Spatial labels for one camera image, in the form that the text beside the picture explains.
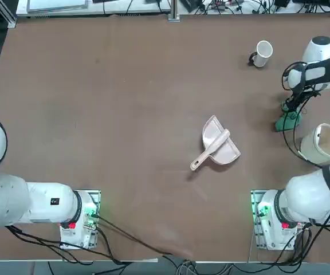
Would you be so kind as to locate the beige plastic dustpan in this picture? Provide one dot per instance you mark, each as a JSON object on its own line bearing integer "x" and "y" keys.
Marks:
{"x": 225, "y": 151}

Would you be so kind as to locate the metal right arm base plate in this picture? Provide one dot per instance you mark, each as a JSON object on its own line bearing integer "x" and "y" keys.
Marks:
{"x": 254, "y": 229}

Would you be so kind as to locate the green cloth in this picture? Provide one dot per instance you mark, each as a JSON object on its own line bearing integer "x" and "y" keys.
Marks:
{"x": 285, "y": 123}

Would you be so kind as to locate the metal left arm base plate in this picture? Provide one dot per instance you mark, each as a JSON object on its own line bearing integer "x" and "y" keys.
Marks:
{"x": 95, "y": 240}

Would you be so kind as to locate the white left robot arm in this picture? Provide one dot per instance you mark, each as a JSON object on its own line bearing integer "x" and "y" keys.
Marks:
{"x": 10, "y": 200}

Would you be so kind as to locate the beige hand brush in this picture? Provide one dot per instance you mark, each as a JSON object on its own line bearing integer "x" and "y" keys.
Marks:
{"x": 213, "y": 146}

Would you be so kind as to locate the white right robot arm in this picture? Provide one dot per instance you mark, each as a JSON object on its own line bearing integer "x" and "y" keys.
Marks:
{"x": 305, "y": 200}

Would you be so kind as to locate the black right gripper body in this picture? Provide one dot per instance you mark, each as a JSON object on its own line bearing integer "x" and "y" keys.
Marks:
{"x": 305, "y": 92}

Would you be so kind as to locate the cream bin with lid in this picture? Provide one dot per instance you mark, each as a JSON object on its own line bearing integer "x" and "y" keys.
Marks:
{"x": 311, "y": 149}

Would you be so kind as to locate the aluminium frame post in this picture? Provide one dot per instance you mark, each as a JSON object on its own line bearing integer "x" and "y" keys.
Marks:
{"x": 174, "y": 11}

